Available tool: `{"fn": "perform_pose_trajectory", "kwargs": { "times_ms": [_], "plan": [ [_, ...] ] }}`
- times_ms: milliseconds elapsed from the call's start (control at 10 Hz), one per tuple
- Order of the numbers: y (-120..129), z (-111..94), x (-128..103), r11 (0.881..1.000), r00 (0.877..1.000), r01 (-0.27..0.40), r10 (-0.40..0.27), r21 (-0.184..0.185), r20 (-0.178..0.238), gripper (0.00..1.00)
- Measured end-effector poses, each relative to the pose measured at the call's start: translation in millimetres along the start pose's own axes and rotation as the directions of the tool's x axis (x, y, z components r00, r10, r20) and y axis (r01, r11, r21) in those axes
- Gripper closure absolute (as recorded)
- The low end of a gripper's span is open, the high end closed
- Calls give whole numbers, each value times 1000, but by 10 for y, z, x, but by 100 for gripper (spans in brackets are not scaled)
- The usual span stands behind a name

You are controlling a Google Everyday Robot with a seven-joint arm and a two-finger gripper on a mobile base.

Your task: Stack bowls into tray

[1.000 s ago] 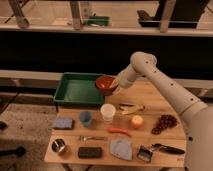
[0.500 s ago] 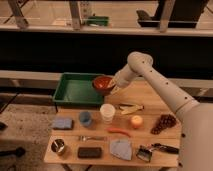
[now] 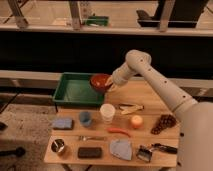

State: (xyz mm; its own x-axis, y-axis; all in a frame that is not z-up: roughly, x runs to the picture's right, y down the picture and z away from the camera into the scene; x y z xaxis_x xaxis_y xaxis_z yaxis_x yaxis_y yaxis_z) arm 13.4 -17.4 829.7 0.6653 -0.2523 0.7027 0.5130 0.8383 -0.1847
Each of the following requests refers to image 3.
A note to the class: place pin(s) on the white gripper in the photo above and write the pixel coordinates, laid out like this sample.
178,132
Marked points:
117,79

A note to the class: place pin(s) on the red bowl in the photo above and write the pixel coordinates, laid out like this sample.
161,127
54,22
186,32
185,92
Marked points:
98,81

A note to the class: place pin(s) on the purple bowl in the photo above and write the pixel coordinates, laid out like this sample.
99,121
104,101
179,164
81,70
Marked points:
99,89

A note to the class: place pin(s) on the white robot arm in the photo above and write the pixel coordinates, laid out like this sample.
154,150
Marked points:
195,147

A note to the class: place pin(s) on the green plastic tray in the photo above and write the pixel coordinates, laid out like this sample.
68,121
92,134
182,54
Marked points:
74,89

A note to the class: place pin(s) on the peeled banana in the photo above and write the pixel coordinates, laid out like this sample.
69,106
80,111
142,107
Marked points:
129,108

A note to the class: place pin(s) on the white paper cup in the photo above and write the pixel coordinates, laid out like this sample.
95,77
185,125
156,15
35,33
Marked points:
107,112

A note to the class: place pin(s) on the orange round fruit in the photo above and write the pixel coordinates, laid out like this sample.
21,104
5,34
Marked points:
136,121

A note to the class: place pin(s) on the blue plastic cup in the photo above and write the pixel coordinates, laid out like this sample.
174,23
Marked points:
85,118

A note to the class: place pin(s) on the orange carrot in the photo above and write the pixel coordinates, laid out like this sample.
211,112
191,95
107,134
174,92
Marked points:
118,130

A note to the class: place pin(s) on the green box on shelf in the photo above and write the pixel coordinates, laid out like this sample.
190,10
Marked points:
97,20

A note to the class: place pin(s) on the purple grape bunch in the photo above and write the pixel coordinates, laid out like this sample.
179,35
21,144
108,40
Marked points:
164,122

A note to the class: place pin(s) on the metal fork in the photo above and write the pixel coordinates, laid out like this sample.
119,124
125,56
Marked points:
85,138

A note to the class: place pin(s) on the blue grey cloth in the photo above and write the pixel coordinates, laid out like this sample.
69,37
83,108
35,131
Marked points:
121,148

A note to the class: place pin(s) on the blue sponge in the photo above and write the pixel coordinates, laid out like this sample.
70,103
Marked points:
62,124

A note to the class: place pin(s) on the dark brown block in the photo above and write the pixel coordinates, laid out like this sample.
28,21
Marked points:
89,152

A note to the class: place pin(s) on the black object on shelf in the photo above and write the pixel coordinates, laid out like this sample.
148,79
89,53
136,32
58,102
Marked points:
185,14

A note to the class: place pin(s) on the small metal cup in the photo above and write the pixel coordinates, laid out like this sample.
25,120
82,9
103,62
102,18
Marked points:
58,146

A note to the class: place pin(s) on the black handled tool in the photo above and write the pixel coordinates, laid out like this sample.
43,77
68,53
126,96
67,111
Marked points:
164,148

